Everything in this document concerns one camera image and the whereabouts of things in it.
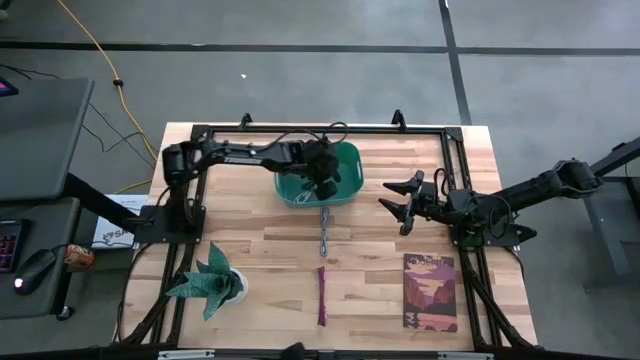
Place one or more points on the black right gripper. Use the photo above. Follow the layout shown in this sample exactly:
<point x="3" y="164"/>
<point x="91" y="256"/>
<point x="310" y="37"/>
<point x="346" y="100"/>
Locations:
<point x="430" y="202"/>

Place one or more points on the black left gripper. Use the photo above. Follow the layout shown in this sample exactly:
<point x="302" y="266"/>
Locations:
<point x="322" y="167"/>

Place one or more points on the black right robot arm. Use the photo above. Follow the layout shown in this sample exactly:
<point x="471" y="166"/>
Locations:
<point x="530" y="190"/>

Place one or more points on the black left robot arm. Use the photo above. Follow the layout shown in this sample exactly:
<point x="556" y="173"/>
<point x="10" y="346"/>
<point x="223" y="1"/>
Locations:
<point x="240" y="154"/>

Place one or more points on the teal plastic bin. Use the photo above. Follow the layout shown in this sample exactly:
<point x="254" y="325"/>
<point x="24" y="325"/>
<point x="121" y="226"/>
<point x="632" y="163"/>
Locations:
<point x="350" y="185"/>

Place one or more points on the illustrated landscape cover notebook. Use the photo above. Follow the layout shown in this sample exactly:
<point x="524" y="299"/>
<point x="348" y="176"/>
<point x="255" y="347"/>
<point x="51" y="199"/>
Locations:
<point x="430" y="295"/>

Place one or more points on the green plant in white pot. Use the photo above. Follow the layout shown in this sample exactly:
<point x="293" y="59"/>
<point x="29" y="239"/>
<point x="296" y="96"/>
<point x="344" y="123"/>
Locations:
<point x="215" y="282"/>

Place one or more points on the silver aluminium bar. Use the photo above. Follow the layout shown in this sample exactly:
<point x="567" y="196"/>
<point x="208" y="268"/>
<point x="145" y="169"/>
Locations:
<point x="185" y="354"/>
<point x="465" y="356"/>

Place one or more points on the black metal stand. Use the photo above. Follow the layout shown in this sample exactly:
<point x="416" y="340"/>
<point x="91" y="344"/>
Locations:
<point x="607" y="235"/>

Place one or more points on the white printed paper sheet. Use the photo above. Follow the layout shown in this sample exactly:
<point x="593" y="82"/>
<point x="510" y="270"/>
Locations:
<point x="112" y="235"/>

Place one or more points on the orange snack packet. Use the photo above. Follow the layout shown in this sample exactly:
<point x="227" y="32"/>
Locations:
<point x="79" y="256"/>

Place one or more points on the grey top desk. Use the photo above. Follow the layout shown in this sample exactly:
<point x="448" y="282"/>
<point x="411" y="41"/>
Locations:
<point x="50" y="225"/>
<point x="40" y="140"/>

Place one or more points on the black computer mouse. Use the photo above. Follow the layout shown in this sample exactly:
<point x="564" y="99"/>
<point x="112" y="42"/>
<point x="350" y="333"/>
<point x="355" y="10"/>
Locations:
<point x="35" y="270"/>

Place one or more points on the black keyboard with red keys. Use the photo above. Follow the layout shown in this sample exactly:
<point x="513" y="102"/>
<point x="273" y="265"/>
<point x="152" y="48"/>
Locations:
<point x="10" y="247"/>

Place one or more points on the dark device with pink light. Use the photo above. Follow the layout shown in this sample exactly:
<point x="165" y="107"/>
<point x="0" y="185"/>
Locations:
<point x="6" y="89"/>

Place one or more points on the black table-level camera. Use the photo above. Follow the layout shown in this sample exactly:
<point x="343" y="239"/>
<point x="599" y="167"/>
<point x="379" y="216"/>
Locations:
<point x="294" y="351"/>

